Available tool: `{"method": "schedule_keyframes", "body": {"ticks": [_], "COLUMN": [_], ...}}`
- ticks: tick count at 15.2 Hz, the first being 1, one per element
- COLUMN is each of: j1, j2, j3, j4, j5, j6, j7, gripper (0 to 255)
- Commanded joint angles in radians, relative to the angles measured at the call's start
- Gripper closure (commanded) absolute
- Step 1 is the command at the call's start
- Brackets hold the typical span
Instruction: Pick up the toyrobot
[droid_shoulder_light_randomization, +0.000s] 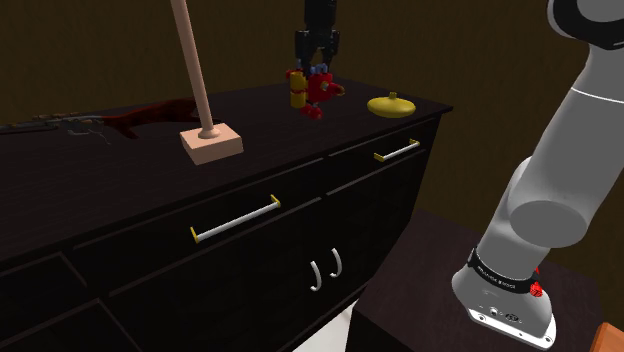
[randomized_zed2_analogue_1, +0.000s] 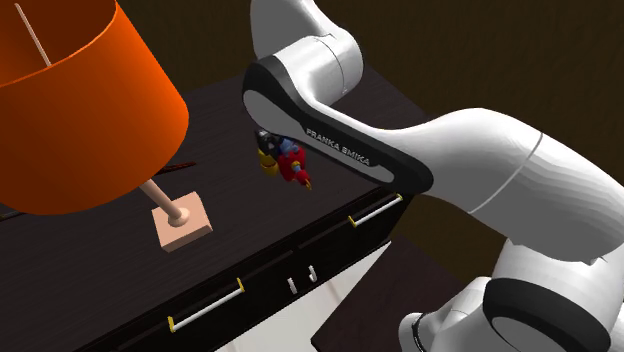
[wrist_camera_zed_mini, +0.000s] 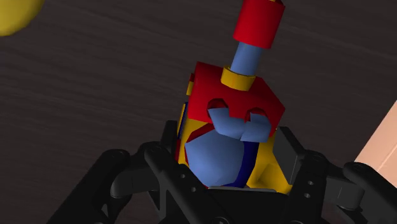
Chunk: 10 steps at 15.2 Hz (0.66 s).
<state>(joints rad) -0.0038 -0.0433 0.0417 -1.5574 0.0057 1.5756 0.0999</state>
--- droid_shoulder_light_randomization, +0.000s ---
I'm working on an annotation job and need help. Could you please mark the dark chest of drawers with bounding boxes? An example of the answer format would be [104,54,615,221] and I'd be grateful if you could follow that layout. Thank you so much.
[0,77,454,352]

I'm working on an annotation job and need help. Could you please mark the yellow flat round gourd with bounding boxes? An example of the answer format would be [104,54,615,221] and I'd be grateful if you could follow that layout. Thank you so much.
[366,90,418,120]

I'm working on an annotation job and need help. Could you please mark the dark red and grey rifle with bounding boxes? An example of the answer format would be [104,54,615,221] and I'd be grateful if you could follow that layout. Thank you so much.
[0,97,203,146]

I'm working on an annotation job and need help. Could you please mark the pink pole on square base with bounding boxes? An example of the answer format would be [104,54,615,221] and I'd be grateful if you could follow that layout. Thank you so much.
[169,0,244,166]

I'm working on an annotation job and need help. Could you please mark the red and yellow toy robot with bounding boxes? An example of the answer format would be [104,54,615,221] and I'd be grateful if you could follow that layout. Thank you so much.
[285,63,346,121]

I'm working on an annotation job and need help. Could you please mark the orange box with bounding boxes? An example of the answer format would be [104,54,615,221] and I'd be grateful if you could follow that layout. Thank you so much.
[589,321,624,352]

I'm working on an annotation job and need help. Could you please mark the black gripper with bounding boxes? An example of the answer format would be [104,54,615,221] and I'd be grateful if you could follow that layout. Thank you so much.
[293,0,341,73]

